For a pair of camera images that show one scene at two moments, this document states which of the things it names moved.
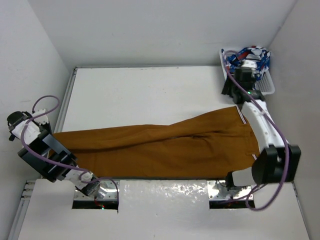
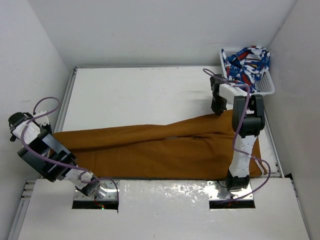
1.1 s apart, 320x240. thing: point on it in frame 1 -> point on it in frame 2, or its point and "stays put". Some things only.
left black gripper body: (46, 126) stays put
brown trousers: (216, 144) stays put
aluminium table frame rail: (59, 124) stays put
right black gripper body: (228, 88) -> (219, 103)
